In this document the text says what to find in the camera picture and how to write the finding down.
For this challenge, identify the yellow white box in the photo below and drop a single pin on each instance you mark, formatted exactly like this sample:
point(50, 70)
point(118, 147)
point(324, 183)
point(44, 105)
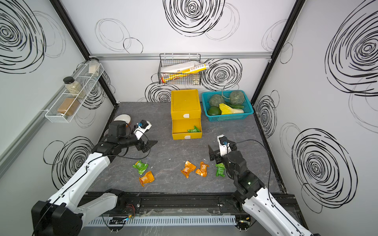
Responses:
point(178, 71)

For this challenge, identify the right netted melon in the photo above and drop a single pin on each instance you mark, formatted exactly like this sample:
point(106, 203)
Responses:
point(237, 97)

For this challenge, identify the brown block container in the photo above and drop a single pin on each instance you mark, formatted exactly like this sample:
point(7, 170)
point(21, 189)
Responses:
point(68, 107)

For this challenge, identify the orange cookie pack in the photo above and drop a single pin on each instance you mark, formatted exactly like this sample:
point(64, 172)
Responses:
point(147, 178)
point(188, 168)
point(202, 170)

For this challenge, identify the left netted melon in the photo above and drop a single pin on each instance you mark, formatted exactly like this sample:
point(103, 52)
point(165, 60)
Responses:
point(216, 100)

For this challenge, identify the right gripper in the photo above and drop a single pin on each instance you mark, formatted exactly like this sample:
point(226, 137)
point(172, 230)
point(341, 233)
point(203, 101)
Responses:
point(217, 155)

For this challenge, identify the white wire wall shelf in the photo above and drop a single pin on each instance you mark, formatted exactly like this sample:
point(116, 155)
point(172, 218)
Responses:
point(95, 96)

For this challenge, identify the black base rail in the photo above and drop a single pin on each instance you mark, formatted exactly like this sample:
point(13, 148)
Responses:
point(141, 203)

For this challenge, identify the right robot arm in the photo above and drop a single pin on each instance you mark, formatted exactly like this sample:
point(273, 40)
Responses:
point(252, 195)

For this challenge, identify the green cookie pack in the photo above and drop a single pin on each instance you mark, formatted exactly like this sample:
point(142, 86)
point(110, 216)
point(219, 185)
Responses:
point(220, 170)
point(194, 130)
point(141, 167)

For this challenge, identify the white orange bowl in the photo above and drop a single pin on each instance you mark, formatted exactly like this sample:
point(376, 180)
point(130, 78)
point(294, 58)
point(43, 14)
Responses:
point(124, 117)

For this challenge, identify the clear jar white lid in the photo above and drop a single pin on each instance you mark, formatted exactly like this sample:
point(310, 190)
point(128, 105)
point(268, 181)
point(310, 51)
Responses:
point(94, 66)

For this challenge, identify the spice jar black lid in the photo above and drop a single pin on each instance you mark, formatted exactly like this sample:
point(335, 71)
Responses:
point(74, 87)

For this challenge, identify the green cucumber toy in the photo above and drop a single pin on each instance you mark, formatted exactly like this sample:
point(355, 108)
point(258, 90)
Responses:
point(234, 106)

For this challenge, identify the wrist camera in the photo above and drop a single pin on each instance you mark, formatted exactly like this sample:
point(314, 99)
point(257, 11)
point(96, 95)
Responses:
point(141, 128)
point(224, 145)

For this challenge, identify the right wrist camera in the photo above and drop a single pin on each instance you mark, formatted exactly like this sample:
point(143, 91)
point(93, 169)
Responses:
point(224, 145)

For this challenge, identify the green cookie pack top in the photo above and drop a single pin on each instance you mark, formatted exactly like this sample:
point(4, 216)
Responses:
point(194, 130)

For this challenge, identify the green avocado toy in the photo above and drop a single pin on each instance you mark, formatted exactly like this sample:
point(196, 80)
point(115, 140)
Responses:
point(214, 111)

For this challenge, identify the yellow plastic drawer cabinet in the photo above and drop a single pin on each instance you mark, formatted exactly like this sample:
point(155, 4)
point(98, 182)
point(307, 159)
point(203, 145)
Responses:
point(185, 114)

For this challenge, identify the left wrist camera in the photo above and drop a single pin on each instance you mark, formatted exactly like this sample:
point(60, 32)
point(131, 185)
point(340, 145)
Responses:
point(141, 128)

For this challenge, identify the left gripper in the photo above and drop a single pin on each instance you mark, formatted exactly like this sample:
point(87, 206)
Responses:
point(146, 146)

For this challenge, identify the black wire wall basket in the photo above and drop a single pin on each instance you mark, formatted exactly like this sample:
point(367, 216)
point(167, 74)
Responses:
point(166, 59)

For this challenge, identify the netted melon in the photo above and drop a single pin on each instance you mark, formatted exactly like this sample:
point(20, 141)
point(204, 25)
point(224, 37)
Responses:
point(216, 100)
point(237, 97)

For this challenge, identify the white slotted cable duct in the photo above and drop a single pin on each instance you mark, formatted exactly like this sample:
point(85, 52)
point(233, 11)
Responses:
point(207, 220)

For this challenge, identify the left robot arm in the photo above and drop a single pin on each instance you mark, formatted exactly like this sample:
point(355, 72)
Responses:
point(61, 214)

